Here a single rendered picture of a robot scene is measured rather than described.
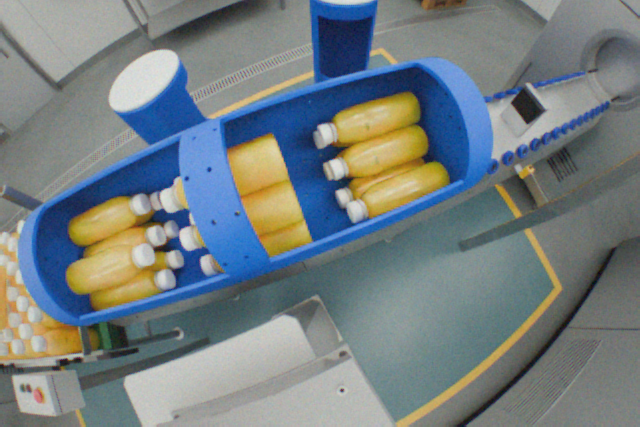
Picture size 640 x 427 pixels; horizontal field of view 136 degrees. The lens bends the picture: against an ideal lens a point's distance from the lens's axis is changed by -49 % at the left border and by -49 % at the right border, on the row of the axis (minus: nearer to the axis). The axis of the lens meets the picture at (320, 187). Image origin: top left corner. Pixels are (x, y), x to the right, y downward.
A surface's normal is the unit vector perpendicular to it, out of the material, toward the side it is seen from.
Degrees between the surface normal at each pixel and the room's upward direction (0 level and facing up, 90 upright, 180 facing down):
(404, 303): 0
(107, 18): 90
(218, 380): 0
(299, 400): 0
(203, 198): 19
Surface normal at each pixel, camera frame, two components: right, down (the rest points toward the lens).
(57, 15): 0.47, 0.81
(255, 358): -0.03, -0.38
